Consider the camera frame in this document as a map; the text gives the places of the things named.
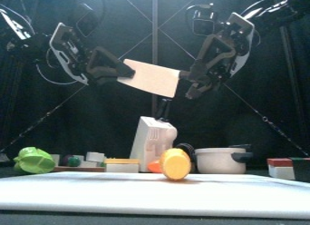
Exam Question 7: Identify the white cutting board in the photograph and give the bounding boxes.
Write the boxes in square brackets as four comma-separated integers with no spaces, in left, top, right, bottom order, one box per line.
[0,171,310,220]

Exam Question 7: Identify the black pot lid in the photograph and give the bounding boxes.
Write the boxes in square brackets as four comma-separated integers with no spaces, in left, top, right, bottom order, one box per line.
[173,142,199,174]

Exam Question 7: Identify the red white toy block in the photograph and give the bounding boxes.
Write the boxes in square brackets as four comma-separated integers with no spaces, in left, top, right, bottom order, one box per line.
[266,157,296,181]

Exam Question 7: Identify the green toy pepper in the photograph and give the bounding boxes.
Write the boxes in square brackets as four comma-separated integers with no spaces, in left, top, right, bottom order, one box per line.
[12,146,57,175]

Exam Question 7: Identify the white knife block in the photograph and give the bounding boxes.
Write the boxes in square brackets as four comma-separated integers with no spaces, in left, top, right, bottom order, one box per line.
[128,115,179,173]

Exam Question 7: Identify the white toy pot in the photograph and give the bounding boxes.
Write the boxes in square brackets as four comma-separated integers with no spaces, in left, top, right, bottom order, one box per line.
[193,144,254,175]

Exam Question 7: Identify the yellow white toy block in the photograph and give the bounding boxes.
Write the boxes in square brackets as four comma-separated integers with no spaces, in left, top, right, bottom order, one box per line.
[104,157,140,174]

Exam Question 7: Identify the vertical metal frame pole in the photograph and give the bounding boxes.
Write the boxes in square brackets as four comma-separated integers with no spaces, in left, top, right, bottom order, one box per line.
[151,0,159,116]

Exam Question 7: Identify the orange toy food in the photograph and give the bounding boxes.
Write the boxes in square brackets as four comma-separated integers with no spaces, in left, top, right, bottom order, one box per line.
[147,159,164,174]

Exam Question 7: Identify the white toy cleaver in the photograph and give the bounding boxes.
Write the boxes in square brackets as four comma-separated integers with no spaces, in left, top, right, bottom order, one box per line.
[116,58,191,99]

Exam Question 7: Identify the brown wooden tray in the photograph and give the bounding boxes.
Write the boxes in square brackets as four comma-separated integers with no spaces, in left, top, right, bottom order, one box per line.
[52,165,108,173]

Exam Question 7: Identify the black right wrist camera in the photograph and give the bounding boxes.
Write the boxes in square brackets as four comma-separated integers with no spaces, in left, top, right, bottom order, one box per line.
[189,4,223,36]

